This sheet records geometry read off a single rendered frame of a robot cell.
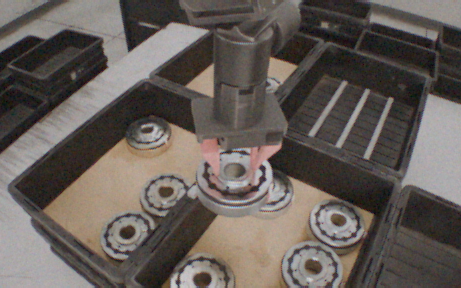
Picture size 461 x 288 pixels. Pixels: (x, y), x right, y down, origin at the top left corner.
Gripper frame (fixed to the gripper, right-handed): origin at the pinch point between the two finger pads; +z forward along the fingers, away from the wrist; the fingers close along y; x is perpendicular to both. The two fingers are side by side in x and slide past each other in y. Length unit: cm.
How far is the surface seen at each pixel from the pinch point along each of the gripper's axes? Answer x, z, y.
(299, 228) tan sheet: -1.3, 20.9, -13.4
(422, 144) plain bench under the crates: -28, 32, -64
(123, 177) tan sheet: -19.6, 21.8, 18.8
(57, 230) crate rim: -1.3, 12.1, 27.6
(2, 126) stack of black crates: -101, 69, 89
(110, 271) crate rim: 6.8, 11.9, 18.7
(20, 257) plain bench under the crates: -11, 36, 46
